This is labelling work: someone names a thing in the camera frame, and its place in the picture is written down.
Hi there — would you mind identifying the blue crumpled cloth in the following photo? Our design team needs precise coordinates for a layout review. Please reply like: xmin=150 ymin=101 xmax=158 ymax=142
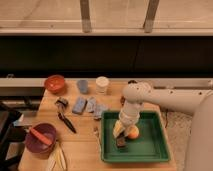
xmin=86 ymin=97 xmax=108 ymax=120

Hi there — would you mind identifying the orange fruit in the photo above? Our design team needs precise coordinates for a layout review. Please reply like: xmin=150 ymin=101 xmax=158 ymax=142
xmin=128 ymin=126 xmax=139 ymax=139

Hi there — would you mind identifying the red bowl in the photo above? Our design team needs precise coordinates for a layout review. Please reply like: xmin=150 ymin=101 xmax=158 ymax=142
xmin=44 ymin=75 xmax=65 ymax=93

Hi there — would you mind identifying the black chair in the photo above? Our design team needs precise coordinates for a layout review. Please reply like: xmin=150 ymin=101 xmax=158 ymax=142
xmin=0 ymin=101 xmax=26 ymax=171

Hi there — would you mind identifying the orange carrot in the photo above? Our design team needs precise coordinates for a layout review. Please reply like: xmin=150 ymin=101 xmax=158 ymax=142
xmin=30 ymin=128 xmax=52 ymax=146

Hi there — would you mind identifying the bunch of dark grapes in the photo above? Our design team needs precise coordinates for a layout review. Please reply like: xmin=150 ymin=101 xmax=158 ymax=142
xmin=120 ymin=96 xmax=126 ymax=106

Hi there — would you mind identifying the white cup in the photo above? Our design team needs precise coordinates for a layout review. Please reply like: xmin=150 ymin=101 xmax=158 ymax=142
xmin=95 ymin=76 xmax=109 ymax=94

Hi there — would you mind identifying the dark board eraser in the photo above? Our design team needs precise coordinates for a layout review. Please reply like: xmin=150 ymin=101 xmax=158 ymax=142
xmin=116 ymin=135 xmax=126 ymax=148

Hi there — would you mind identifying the yellow corn husk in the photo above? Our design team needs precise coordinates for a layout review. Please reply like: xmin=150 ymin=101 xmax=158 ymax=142
xmin=45 ymin=143 xmax=67 ymax=171

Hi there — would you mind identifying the green plastic tray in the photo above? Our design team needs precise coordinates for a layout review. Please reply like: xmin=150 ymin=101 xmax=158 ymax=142
xmin=101 ymin=111 xmax=170 ymax=163

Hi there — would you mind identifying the small metal fork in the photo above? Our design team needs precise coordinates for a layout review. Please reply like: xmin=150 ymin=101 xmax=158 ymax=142
xmin=93 ymin=127 xmax=101 ymax=147

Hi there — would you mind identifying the purple bowl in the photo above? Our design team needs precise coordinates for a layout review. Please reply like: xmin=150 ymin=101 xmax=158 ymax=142
xmin=25 ymin=123 xmax=57 ymax=155

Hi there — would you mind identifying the blue sponge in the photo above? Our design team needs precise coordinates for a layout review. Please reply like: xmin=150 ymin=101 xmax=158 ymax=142
xmin=72 ymin=97 xmax=87 ymax=114

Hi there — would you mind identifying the black handled brush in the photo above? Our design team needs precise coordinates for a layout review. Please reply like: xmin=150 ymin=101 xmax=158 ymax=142
xmin=55 ymin=97 xmax=77 ymax=133

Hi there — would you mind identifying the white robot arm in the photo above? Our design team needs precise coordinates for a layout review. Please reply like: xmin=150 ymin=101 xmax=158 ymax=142
xmin=113 ymin=82 xmax=213 ymax=171

